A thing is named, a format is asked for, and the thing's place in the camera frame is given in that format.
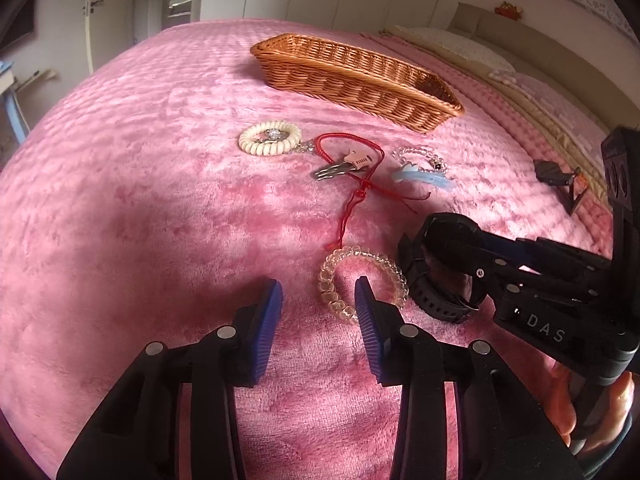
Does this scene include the black wrist watch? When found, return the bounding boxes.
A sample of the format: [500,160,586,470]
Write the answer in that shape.
[397,212,488,324]

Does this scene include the clear coil hair tie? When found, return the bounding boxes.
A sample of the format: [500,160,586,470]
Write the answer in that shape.
[316,244,410,325]

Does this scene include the light blue hair clip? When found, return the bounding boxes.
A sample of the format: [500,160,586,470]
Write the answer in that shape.
[390,162,454,190]

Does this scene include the cream beaded bracelet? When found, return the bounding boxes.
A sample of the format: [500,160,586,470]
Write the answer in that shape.
[237,119,304,157]

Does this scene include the white bedroom door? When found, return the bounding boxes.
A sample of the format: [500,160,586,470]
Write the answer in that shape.
[84,0,134,74]

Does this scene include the right hand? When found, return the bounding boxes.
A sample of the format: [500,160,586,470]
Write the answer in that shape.
[539,364,637,456]

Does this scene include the black device on bed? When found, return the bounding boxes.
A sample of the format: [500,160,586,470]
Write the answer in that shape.
[534,159,589,216]

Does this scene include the pink checked pillow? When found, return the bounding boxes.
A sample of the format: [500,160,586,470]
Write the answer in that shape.
[487,69,610,162]

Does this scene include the silver keys with tag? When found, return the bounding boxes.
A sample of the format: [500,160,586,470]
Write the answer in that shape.
[311,150,373,181]

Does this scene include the pink fleece bedspread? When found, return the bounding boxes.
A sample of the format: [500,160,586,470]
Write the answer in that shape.
[1,21,612,479]

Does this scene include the woven wicker basket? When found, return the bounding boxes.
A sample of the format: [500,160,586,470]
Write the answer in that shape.
[250,34,464,133]

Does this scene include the white dotted pillow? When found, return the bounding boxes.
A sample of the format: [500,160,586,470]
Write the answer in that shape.
[387,25,516,73]

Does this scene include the beige upholstered headboard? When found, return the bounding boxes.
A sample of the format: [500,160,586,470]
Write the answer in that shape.
[447,3,639,130]

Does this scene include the red ornament on headboard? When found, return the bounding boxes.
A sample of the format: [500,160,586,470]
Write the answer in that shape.
[495,1,523,21]

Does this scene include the light blue side table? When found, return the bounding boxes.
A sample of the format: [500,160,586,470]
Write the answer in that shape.
[0,62,29,145]

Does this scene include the clear crystal bead bracelet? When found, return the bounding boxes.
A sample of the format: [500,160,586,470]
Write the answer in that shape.
[391,144,449,174]

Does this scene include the red string cord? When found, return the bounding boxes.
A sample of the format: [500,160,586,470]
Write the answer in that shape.
[313,131,432,252]

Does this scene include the black wall television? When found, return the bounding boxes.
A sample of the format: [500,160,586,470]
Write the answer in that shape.
[1,0,36,51]

